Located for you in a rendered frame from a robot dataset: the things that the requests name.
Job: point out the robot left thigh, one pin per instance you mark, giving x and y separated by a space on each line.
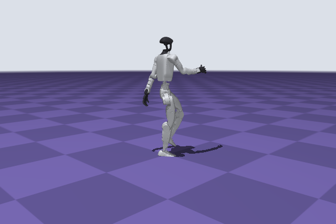
179 112

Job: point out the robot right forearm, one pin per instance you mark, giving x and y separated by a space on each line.
189 71

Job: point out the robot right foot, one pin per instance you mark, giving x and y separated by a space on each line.
161 153

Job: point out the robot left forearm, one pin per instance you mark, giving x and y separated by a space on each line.
149 84

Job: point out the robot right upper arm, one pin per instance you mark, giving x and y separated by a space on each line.
174 59

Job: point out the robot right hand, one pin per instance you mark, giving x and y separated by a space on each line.
202 69

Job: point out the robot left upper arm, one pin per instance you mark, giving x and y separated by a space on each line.
153 74

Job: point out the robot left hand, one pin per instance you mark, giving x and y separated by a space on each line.
145 98

